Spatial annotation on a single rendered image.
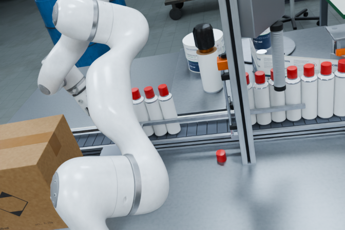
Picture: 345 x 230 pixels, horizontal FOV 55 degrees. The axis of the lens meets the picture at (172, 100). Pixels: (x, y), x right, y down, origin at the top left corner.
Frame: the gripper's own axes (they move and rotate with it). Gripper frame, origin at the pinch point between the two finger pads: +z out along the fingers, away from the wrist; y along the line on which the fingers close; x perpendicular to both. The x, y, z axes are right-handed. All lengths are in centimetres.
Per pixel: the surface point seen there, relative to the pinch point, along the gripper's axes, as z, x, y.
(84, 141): 4.4, 14.8, -1.5
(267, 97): 19, -58, -2
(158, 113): 6.5, -20.9, -2.6
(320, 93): 26, -74, -2
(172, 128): 14.6, -22.1, -3.0
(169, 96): 2.8, -28.2, -1.6
